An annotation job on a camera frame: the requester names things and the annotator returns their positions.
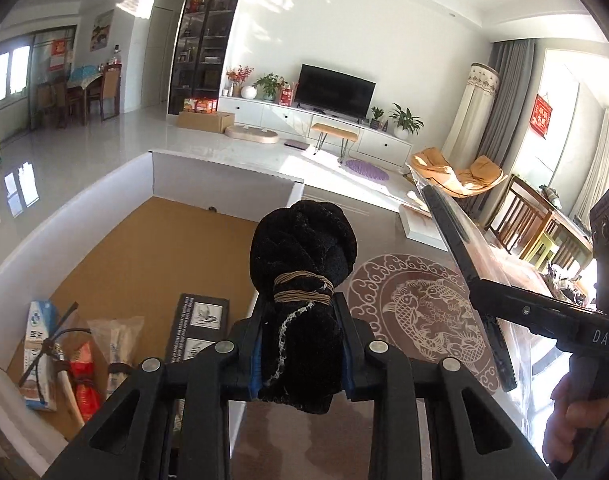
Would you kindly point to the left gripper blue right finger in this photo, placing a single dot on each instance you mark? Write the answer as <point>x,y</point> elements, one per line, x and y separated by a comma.
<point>470,435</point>

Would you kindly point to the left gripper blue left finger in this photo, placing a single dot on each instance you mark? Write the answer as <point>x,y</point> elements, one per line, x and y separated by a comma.
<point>170,416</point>

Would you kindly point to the packaged pink item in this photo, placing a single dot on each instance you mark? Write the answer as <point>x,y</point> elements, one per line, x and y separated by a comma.
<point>482,271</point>

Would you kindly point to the person right hand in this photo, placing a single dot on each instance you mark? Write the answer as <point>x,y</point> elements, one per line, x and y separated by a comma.
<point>568,418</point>

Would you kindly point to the red snack packet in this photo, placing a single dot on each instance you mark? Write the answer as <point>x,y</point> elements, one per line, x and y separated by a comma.
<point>82,371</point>

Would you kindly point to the clear wrapped packet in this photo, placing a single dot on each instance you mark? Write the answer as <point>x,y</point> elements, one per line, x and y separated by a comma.
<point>117,339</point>

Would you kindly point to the black picture card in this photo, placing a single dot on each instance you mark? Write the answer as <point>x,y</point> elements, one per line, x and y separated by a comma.
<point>199,321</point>

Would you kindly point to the wooden dining chair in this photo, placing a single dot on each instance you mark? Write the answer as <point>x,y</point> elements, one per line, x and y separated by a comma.
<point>520,217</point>

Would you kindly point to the toothpaste box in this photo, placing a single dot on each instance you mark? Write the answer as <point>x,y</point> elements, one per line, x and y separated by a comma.
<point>37,379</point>

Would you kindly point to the orange lounge chair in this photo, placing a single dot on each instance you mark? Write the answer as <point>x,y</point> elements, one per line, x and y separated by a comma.
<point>481,176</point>

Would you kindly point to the white flat gift box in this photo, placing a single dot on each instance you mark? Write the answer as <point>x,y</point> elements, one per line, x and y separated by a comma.
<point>421,228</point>

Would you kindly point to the white storage box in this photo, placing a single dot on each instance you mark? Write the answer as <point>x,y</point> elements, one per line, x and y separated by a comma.
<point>131,244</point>

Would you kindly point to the white standing air conditioner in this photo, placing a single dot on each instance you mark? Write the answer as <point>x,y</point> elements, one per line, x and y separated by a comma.
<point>461,145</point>

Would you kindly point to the purple floor mat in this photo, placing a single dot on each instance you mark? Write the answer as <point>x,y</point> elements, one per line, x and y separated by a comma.
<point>366,170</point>

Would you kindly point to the green potted plant right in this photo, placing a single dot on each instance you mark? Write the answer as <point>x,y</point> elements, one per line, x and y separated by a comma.
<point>405,123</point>

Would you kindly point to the green potted plant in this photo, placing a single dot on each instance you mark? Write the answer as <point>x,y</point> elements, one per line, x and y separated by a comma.
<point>270,86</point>
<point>405,123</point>

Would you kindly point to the grey curtain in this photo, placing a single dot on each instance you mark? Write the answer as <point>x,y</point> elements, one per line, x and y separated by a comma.
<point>513,60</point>

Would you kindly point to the white tv cabinet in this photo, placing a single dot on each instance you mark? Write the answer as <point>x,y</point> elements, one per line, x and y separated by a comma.
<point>361,142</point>

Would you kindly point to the small dark potted plant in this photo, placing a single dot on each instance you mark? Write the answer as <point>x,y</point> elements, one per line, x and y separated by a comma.
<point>376,117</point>

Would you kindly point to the cardboard box on floor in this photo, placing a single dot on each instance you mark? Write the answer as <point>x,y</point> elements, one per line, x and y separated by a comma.
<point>216,122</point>

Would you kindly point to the small wooden stool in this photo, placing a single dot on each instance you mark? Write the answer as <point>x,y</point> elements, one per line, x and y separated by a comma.
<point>346,137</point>

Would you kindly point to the black flat television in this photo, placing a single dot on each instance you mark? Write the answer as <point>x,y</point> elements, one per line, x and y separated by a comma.
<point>333,92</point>

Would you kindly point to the red flower vase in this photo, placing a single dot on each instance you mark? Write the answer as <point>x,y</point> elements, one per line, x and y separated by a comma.
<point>237,76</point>

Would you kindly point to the green potted plant left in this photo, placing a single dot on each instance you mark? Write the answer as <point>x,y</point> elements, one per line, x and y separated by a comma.
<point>270,86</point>

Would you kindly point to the black glass display cabinet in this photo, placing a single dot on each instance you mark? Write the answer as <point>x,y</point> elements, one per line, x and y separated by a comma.
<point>199,52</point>

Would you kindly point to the red wall decoration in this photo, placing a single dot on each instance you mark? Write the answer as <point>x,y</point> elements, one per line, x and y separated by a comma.
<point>540,117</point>

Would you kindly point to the framed wall painting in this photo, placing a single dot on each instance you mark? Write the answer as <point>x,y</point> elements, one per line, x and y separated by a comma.
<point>101,31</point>

